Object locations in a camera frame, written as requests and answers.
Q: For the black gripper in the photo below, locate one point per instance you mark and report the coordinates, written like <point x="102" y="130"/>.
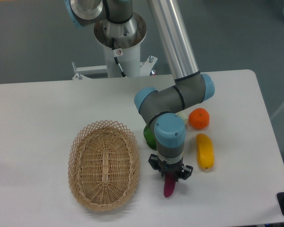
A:
<point x="177" y="169"/>

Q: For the purple sweet potato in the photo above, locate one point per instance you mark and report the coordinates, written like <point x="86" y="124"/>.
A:
<point x="169" y="185"/>

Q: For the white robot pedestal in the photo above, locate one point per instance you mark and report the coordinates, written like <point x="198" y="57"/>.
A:
<point x="128" y="58"/>

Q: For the woven wicker basket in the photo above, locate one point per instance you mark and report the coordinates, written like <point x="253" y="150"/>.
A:
<point x="104" y="166"/>

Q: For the white metal frame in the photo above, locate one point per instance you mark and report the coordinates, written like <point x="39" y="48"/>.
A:
<point x="99" y="72"/>

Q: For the orange tangerine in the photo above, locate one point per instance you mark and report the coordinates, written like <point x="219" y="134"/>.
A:
<point x="199" y="118"/>

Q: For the green bok choy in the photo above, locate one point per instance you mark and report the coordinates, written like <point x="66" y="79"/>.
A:
<point x="150" y="139"/>

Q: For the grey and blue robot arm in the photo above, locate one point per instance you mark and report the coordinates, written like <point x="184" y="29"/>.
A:
<point x="120" y="31"/>

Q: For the yellow mango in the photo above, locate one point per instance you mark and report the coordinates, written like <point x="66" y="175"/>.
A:
<point x="205" y="151"/>

